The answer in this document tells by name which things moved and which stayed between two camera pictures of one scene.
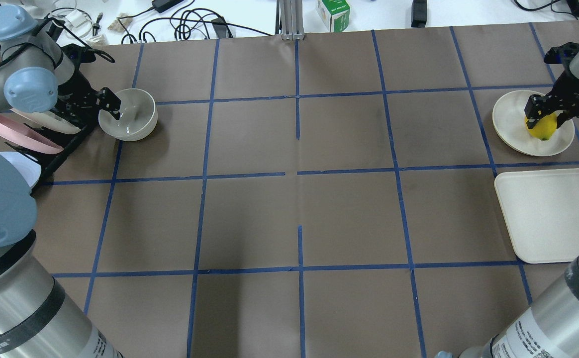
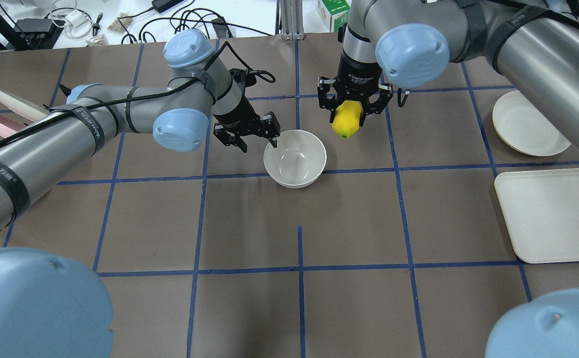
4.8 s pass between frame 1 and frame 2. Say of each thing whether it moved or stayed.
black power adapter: stayed
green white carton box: stayed
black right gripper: moved
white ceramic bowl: moved
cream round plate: stayed
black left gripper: moved
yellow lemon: moved
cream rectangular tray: stayed
